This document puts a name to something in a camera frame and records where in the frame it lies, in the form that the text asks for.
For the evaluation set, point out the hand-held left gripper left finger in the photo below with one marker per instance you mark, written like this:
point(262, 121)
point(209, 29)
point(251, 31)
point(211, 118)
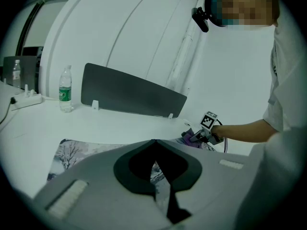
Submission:
point(124, 171)

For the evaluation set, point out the white divider bracket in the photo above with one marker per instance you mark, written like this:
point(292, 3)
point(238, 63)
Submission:
point(26, 90)
point(95, 105)
point(170, 116)

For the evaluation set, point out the white power strip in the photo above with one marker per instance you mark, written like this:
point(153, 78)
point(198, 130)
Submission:
point(27, 102)

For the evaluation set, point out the green label water bottle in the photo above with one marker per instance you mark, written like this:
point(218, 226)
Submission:
point(65, 97)

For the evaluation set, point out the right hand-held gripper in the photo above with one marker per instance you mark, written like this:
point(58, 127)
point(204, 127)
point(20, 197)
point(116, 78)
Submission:
point(208, 121)

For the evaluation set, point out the black head camera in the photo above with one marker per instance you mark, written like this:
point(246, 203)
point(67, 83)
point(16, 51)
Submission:
point(201, 20)

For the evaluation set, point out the white power plug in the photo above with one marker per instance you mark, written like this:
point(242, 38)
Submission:
point(32, 93)

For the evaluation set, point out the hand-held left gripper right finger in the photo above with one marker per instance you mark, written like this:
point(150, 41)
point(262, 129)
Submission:
point(189, 171)

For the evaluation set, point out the person's right forearm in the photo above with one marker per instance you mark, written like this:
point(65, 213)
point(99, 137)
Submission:
point(244, 132)

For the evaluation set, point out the person's head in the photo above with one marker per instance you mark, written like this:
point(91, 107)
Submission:
point(249, 6)

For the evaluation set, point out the red label water bottle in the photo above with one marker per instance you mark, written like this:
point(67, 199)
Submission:
point(16, 74)

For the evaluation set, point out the person's white shirt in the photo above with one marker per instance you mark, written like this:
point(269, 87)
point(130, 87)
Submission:
point(287, 80)

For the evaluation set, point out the dark grey desk divider panel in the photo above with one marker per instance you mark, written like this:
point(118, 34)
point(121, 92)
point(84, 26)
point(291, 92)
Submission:
point(132, 92)
point(26, 68)

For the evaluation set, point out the white roller blind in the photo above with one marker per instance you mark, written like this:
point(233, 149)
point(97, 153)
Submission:
point(45, 23)

